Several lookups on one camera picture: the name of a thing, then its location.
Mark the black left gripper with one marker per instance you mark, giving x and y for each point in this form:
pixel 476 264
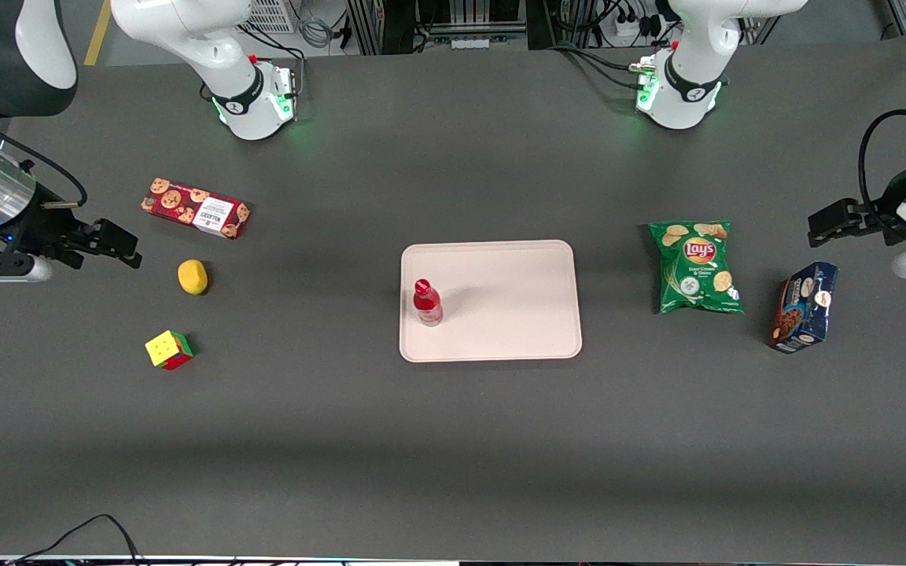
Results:
pixel 880 215

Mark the aluminium equipment rack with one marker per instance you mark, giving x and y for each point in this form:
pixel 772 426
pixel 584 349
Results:
pixel 453 20

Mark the green Lay's chips bag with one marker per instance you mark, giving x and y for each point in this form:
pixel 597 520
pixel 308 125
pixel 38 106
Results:
pixel 697 267

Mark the red coke bottle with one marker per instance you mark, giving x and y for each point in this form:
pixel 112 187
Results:
pixel 427 303

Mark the beige plastic tray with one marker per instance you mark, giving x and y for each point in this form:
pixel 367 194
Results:
pixel 508 314

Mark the red cookie box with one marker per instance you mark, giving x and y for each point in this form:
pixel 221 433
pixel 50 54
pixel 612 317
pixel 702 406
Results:
pixel 193 207

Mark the colourful puzzle cube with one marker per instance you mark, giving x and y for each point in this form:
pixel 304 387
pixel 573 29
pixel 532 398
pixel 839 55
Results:
pixel 167 349

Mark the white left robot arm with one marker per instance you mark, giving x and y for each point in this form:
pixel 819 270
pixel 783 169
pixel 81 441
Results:
pixel 689 71

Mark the white perforated box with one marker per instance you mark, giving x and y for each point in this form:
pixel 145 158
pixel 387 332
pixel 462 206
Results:
pixel 270 14

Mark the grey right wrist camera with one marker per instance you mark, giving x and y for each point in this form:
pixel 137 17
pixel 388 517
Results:
pixel 5 269

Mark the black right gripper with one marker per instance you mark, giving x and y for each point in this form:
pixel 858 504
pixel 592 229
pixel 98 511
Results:
pixel 42 226

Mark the dark blue cookie box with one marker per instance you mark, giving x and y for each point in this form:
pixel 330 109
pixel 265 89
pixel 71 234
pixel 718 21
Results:
pixel 804 308

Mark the white power strip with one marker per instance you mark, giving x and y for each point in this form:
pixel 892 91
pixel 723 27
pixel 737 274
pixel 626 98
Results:
pixel 635 27

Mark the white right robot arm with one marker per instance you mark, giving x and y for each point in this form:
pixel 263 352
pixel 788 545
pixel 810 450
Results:
pixel 217 47

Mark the yellow lemon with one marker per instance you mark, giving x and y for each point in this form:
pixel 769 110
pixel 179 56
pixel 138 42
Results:
pixel 193 277

